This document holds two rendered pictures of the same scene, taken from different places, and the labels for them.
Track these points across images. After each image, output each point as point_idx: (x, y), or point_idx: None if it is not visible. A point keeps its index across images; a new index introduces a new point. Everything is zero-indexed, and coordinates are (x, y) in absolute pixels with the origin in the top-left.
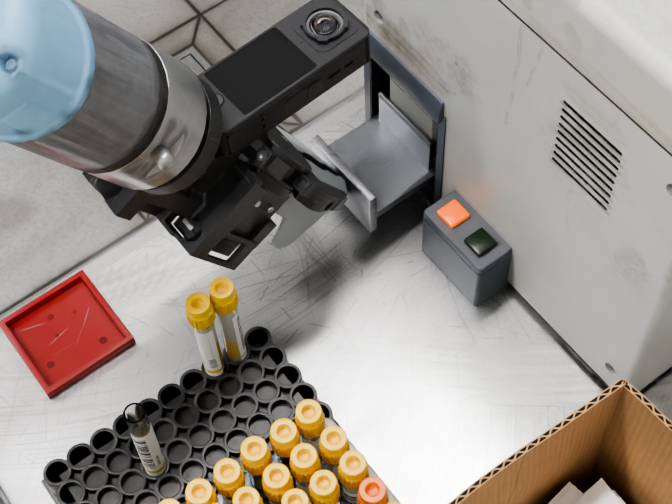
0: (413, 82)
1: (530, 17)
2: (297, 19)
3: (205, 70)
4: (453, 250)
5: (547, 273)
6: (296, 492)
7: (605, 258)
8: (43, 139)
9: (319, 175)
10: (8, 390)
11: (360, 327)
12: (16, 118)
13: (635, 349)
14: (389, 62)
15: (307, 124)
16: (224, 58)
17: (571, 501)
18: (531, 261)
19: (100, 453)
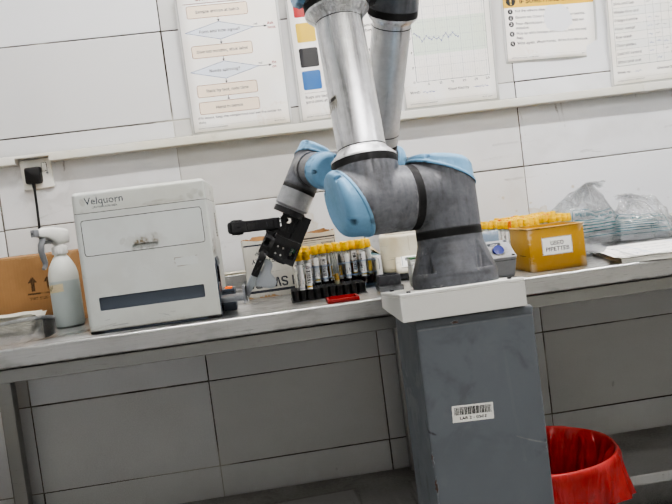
0: (217, 257)
1: (210, 197)
2: (240, 221)
3: (269, 218)
4: (235, 290)
5: (223, 281)
6: None
7: (220, 252)
8: None
9: (256, 260)
10: (365, 296)
11: (268, 304)
12: None
13: (224, 274)
14: (217, 259)
15: (234, 318)
16: (263, 219)
17: None
18: (223, 284)
19: (348, 283)
